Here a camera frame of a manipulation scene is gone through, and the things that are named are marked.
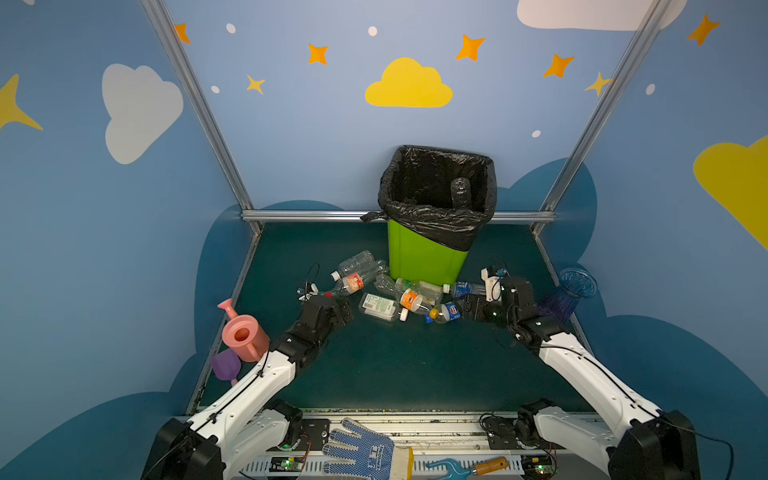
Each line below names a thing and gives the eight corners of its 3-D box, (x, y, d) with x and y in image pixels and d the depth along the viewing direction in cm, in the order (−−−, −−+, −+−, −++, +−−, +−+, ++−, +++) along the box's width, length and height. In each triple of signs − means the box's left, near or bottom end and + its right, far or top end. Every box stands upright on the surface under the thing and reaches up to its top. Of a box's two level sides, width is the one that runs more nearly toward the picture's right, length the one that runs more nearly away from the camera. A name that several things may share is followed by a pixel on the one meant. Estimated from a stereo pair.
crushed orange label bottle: (374, 291, 102) (373, 282, 97) (382, 281, 104) (382, 272, 100) (428, 324, 94) (430, 315, 90) (436, 311, 97) (438, 302, 93)
